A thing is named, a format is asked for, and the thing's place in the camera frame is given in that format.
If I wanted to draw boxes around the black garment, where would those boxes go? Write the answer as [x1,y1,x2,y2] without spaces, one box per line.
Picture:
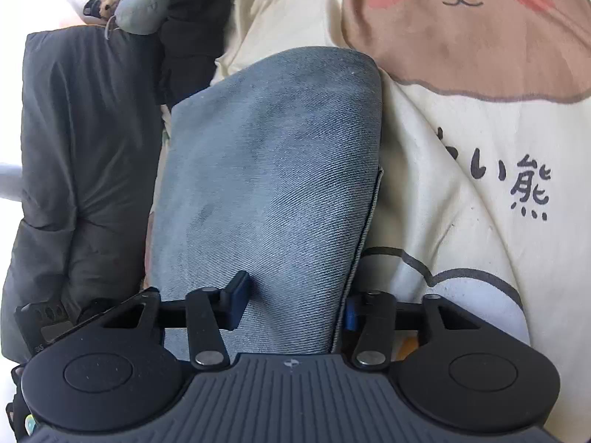
[157,0,236,107]

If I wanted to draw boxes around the small brown teddy bear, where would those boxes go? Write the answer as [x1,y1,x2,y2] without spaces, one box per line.
[83,0,126,23]

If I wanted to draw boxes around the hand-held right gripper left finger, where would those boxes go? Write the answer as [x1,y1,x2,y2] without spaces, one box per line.
[99,271,252,370]

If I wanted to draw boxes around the cream bear-print bedsheet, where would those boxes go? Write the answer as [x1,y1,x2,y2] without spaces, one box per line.
[145,0,591,365]

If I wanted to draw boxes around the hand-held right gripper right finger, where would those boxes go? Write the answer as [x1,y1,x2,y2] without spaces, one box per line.
[344,288,481,370]

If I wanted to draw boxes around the blue denim pants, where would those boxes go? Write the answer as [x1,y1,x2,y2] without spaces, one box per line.
[150,46,384,356]

